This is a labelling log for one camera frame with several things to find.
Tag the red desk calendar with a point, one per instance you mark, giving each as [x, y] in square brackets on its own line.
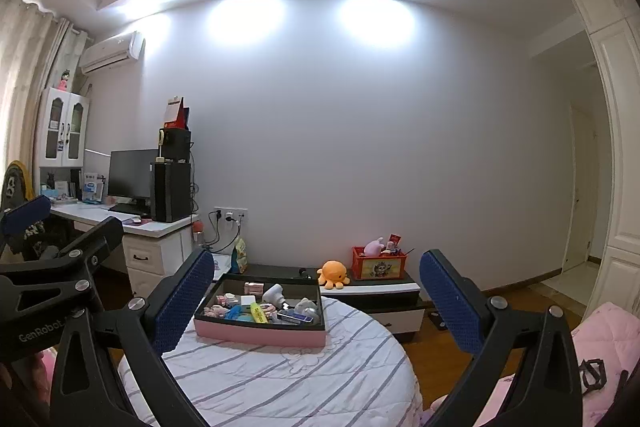
[176, 113]

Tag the white glass-door cabinet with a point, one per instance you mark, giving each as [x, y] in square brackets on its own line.
[62, 127]

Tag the black plastic frame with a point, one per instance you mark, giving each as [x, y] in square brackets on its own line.
[592, 374]

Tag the black bathroom scale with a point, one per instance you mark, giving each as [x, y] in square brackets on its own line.
[436, 321]

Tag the white air conditioner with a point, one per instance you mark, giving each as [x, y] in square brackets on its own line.
[112, 52]

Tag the pink quilt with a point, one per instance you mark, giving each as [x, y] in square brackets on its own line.
[605, 332]

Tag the white wall outlet strip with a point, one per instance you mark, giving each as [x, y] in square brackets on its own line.
[231, 213]

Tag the blue and yellow snack bag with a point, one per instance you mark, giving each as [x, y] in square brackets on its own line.
[240, 257]

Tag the red and white packet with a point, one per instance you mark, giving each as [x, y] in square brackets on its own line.
[395, 242]

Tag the bottle with orange cap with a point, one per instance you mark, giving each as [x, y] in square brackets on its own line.
[198, 234]

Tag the white nightstand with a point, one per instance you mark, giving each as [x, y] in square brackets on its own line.
[225, 275]

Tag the white door frame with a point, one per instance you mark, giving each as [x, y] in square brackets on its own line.
[620, 157]

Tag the black speaker box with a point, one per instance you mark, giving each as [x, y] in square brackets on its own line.
[175, 144]

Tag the black computer monitor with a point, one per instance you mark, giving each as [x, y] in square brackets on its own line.
[130, 174]

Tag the black computer tower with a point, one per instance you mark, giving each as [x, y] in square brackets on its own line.
[172, 192]

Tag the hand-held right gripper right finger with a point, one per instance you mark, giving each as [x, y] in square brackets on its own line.
[450, 302]

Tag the beige curtain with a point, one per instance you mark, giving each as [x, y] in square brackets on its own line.
[25, 82]

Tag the yellow and black jacket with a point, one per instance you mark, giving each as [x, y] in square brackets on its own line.
[17, 179]

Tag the pink tray with black rim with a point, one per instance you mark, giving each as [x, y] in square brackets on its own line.
[260, 334]

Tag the orange octopus plush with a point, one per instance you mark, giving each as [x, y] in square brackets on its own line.
[332, 274]

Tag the yellow highlighter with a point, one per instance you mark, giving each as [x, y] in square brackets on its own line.
[260, 313]

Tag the red storage crate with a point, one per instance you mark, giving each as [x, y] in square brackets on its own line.
[380, 267]

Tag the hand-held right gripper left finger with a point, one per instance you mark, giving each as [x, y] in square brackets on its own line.
[182, 302]

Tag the yellow desk ornament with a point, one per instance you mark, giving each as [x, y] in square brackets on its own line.
[160, 147]

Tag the black and white low cabinet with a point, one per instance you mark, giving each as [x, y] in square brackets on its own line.
[395, 317]

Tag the white desk with drawers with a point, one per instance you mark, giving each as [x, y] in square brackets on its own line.
[150, 252]

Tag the pink plush toy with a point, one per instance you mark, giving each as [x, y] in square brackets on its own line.
[374, 248]

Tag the black keyboard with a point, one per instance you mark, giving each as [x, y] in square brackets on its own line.
[127, 208]

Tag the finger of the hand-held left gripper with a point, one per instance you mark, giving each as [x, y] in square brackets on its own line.
[100, 239]
[30, 212]

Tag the small pink doll figurine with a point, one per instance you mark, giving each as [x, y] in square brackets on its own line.
[64, 80]

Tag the rose gold cylinder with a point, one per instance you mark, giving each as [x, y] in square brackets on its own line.
[254, 289]

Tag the white rounded plastic object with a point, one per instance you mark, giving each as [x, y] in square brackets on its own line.
[273, 294]

